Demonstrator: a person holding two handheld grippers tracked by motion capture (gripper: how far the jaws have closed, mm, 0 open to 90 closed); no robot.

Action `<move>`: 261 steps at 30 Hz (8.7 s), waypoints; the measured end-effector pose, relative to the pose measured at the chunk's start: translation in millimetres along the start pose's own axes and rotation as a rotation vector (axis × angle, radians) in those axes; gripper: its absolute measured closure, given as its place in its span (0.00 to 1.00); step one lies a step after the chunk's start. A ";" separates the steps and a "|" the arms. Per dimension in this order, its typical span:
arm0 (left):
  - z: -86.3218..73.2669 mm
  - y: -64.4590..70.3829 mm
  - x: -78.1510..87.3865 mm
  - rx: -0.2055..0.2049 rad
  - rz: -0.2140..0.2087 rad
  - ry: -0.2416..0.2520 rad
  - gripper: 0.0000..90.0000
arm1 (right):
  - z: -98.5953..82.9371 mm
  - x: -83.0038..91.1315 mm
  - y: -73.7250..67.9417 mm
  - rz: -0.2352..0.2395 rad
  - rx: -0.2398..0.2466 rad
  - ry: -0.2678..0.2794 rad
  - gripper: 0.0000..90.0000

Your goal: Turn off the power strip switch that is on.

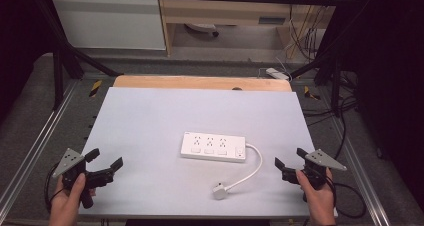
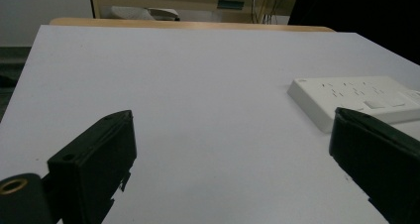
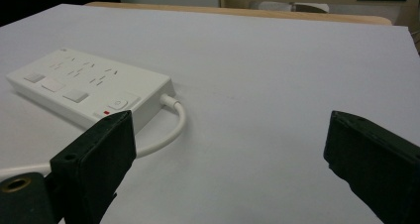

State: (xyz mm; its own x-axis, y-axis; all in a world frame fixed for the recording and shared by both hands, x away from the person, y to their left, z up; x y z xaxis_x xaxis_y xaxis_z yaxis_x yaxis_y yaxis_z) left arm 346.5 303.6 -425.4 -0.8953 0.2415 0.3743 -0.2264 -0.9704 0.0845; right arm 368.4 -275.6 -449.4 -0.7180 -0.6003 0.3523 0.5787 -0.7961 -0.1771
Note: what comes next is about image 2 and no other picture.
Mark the white power strip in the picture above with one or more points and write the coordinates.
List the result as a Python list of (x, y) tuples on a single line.
[(358, 100)]

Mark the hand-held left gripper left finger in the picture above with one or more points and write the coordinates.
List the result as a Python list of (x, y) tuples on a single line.
[(95, 158)]

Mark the wooden cabinet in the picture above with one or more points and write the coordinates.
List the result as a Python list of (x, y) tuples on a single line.
[(198, 1)]

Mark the teal label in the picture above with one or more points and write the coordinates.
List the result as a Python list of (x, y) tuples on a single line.
[(230, 4)]

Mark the wooden table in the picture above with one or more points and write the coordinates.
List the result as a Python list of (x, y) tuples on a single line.
[(185, 24)]

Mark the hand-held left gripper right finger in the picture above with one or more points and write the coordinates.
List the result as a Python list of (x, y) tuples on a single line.
[(379, 158)]

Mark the grey chair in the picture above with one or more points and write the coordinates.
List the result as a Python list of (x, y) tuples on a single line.
[(145, 13)]

